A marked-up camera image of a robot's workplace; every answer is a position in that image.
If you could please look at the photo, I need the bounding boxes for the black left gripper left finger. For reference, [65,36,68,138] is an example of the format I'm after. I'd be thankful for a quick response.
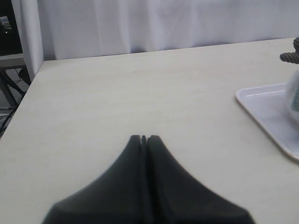
[43,135,146,224]

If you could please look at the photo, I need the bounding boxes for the white backdrop curtain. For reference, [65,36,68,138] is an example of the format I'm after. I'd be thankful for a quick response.
[12,0,299,77]

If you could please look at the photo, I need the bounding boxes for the black cable on floor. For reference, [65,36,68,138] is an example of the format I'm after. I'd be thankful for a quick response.
[0,70,30,138]

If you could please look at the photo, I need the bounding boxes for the white plush snowman toy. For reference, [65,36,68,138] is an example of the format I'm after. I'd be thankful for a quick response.
[280,37,299,124]

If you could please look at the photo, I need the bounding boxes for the grey metal frame stand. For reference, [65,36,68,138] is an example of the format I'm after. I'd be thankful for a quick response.
[0,54,32,110]

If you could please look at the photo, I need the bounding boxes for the white rectangular plastic tray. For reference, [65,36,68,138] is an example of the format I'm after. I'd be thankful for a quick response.
[235,83,299,161]

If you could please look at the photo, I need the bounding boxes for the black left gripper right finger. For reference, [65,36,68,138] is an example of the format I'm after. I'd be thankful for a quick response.
[146,135,255,224]

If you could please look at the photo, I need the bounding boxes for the green fuzzy scarf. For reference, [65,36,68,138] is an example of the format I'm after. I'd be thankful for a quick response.
[291,85,299,112]

